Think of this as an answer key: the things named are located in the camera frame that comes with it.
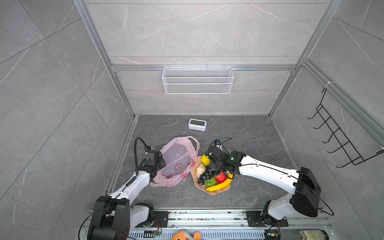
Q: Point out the orange plush toy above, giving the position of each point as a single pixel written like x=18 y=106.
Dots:
x=183 y=235

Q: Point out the red fake fruit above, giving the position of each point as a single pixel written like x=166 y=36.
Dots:
x=220 y=178

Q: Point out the yellow fake lemon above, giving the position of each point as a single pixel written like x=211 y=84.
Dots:
x=205 y=160

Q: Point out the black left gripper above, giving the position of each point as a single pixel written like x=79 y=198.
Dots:
x=162 y=163

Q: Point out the black wire hook rack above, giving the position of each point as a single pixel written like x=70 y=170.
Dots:
x=339 y=137

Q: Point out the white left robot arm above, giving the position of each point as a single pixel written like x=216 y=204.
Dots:
x=113 y=216

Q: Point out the pink wavy plate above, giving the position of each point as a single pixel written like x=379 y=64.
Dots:
x=201 y=187

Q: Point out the beige fake fruit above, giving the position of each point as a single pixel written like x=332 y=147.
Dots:
x=200 y=170

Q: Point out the black fake grapes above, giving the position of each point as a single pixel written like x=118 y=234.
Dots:
x=207 y=175

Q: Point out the green fake apple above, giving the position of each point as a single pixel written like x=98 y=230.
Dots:
x=210 y=182

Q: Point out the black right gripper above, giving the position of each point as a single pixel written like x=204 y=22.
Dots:
x=212 y=165

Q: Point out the yellow fake banana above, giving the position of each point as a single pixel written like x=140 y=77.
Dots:
x=221 y=186

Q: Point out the pink plastic shopping bag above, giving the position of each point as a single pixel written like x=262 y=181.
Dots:
x=180 y=155

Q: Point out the white digital clock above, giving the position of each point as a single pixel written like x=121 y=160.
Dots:
x=197 y=125

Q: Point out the white wire mesh basket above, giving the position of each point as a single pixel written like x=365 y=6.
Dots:
x=197 y=80

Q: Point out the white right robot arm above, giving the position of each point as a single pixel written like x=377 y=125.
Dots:
x=302 y=189

